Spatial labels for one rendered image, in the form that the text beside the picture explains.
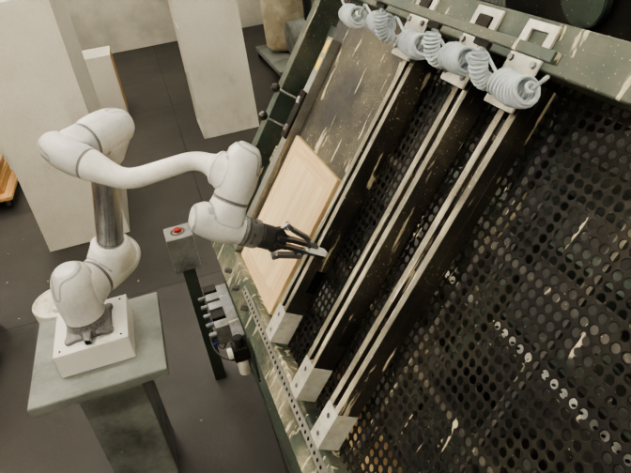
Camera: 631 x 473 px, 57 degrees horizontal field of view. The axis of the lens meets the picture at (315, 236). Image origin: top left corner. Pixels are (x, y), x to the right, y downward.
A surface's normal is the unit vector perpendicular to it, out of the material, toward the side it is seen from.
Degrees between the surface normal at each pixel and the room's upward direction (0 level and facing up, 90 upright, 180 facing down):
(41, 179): 90
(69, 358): 90
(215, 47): 90
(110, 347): 90
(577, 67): 55
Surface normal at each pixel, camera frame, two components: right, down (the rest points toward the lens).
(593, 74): -0.83, -0.24
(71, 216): 0.30, 0.50
